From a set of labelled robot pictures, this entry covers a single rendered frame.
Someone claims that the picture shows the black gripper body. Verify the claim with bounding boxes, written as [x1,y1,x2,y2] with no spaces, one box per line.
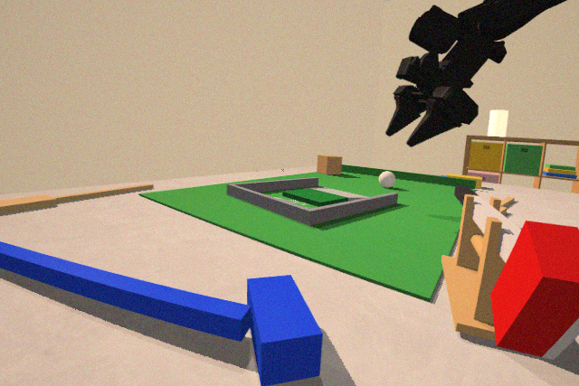
[394,56,479,125]

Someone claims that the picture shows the green flat mat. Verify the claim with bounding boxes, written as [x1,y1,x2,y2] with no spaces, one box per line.
[138,172,463,302]

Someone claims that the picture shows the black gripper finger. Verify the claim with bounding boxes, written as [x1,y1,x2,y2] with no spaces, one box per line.
[407,99,462,146]
[386,96,420,137]

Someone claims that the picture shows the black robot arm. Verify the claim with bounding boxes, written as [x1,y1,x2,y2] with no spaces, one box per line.
[395,0,566,90]

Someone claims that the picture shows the white ball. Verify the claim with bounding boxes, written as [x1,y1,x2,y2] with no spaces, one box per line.
[379,171,395,188]

